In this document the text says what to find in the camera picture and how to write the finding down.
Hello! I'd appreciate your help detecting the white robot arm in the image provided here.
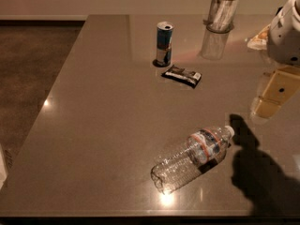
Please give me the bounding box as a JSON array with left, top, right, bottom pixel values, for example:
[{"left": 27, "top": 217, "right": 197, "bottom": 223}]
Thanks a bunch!
[{"left": 267, "top": 0, "right": 300, "bottom": 66}]

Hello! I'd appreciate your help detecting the clear plastic water bottle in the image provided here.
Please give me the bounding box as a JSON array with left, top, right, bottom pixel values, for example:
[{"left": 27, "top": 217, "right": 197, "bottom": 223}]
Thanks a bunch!
[{"left": 151, "top": 126, "right": 234, "bottom": 194}]

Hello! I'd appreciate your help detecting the black snack bar wrapper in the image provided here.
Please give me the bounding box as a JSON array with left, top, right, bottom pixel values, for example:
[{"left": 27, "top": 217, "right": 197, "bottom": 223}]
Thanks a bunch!
[{"left": 161, "top": 65, "right": 202, "bottom": 88}]

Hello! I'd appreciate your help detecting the blue silver energy drink can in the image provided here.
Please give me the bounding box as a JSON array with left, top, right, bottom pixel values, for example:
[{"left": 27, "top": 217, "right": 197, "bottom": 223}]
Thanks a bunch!
[{"left": 156, "top": 22, "right": 174, "bottom": 67}]

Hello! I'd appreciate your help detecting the clear glass utensil holder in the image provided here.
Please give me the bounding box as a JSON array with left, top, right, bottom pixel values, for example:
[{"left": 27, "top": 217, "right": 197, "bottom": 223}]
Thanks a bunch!
[{"left": 206, "top": 0, "right": 239, "bottom": 34}]

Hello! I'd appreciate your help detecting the yellow snack packet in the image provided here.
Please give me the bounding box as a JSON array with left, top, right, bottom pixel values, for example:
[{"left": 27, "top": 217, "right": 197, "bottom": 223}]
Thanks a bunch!
[{"left": 247, "top": 25, "right": 270, "bottom": 51}]

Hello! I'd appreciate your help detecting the white object at left edge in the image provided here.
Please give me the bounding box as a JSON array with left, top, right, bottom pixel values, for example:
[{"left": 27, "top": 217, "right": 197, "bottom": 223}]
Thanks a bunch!
[{"left": 0, "top": 144, "right": 8, "bottom": 189}]

